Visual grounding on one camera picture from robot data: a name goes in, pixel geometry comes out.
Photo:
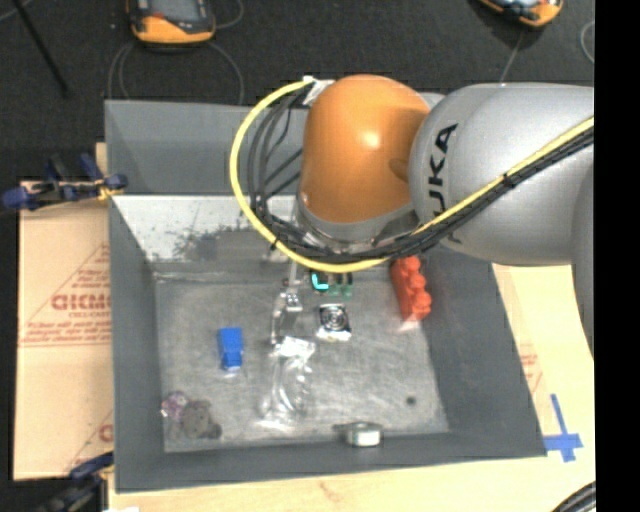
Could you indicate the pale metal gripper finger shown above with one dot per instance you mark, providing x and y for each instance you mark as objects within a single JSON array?
[
  {"x": 276, "y": 325},
  {"x": 293, "y": 306}
]

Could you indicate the blue block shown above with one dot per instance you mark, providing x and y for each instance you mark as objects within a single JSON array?
[{"x": 230, "y": 347}]

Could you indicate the clear plastic packet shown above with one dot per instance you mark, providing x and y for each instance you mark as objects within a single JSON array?
[{"x": 289, "y": 380}]

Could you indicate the orange-red toy brick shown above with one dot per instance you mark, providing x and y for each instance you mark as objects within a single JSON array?
[{"x": 411, "y": 290}]

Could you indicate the grey metal bin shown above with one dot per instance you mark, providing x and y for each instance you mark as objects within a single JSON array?
[{"x": 360, "y": 380}]

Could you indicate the purple and grey toy animal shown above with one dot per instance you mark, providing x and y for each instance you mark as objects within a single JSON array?
[{"x": 192, "y": 420}]

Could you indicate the grey round metal cap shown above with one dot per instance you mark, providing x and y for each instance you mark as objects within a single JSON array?
[{"x": 361, "y": 435}]

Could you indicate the brown cardboard board, red print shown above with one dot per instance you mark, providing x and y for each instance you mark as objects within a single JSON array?
[{"x": 60, "y": 250}]

